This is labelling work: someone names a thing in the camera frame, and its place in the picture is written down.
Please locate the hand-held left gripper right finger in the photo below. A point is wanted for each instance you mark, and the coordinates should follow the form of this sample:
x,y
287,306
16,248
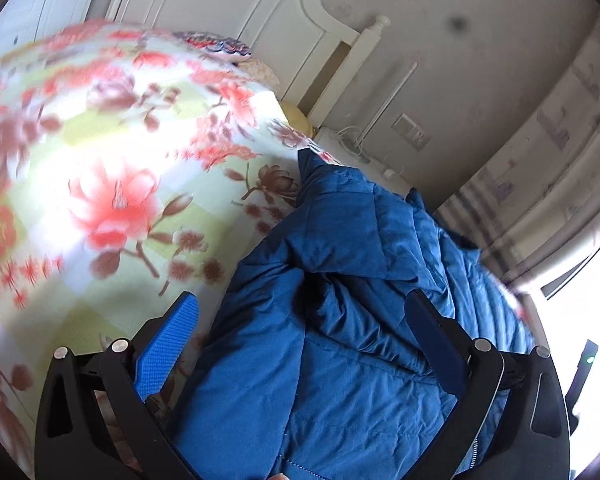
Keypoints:
x,y
430,340

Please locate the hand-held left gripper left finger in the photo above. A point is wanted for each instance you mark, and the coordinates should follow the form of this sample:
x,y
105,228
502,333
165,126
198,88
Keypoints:
x,y
167,345

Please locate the blue quilted jacket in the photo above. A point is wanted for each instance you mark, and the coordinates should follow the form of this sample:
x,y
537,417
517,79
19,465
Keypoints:
x,y
330,360

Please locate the black device with green light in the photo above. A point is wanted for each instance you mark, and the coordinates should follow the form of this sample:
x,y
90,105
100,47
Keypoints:
x,y
582,375

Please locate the small white plug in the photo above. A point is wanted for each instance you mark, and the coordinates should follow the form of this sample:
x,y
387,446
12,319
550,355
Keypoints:
x,y
390,173

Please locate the floral bed blanket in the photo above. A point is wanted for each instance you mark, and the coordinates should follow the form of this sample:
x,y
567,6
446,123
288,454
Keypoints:
x,y
105,160

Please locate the white nightstand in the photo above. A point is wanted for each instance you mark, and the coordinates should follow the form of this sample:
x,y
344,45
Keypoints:
x,y
352,152

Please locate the striped beige curtain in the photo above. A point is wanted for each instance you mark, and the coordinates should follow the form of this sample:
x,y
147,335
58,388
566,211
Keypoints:
x,y
555,135

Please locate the slim silver desk lamp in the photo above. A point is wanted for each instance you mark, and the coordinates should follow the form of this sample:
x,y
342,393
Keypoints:
x,y
390,102

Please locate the yellow pillow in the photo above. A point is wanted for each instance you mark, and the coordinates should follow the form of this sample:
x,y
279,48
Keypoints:
x,y
295,117

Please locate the beige textured pillow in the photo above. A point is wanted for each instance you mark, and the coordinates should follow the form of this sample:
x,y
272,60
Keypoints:
x,y
260,72

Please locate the patterned blue red pillow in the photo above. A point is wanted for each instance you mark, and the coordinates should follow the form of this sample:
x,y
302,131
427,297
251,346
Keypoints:
x,y
220,42

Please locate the white wooden headboard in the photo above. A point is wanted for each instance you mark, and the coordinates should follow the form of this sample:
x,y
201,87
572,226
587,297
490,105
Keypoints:
x,y
260,15

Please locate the white wall socket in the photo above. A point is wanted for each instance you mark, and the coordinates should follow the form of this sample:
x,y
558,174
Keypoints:
x,y
410,132

